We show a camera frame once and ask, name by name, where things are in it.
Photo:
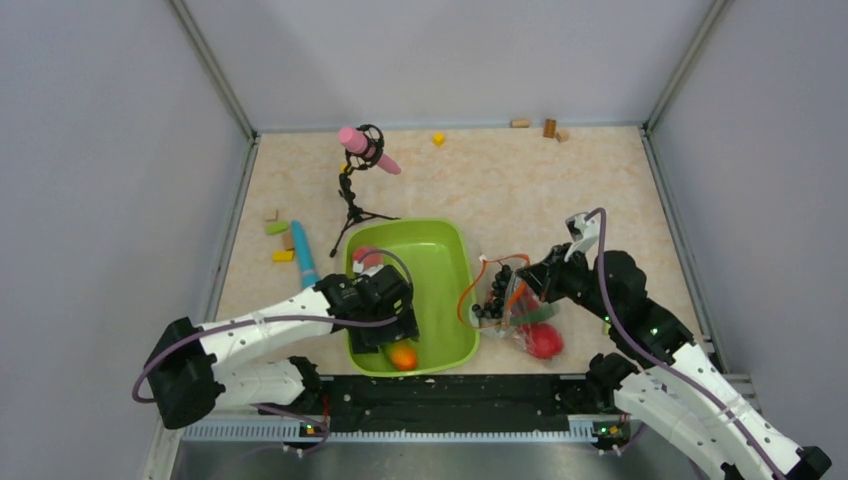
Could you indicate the tan wooden block left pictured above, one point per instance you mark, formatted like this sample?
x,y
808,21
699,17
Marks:
x,y
288,241

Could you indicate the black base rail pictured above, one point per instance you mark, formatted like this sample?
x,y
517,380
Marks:
x,y
509,403

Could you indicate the black grape bunch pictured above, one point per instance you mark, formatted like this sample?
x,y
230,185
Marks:
x,y
493,308

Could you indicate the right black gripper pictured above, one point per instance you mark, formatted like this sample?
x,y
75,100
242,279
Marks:
x,y
543,276

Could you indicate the green orange mango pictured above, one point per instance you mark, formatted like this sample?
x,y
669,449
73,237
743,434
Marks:
x,y
402,355

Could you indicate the pink peach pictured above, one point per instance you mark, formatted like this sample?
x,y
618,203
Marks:
x,y
366,258

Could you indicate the pink toy microphone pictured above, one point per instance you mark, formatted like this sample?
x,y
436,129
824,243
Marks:
x,y
364,149

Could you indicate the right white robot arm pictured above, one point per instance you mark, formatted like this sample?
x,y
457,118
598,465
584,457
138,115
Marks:
x,y
659,373

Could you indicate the yellow rectangular block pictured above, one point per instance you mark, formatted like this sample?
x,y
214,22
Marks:
x,y
283,256

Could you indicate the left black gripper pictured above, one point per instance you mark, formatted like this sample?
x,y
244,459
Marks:
x,y
365,341

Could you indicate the brown wooden block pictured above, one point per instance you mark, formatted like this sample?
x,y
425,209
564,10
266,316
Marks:
x,y
549,128

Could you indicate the clear zip top bag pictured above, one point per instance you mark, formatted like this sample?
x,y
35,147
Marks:
x,y
523,306

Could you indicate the red tomato with stem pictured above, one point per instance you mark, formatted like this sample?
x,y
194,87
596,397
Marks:
x,y
543,341

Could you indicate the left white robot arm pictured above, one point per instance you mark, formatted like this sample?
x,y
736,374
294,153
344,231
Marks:
x,y
195,369

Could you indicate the green cylinder block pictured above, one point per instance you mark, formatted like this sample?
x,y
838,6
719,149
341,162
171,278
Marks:
x,y
276,228

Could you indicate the green plastic tray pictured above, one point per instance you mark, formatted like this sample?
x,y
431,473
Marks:
x,y
435,253

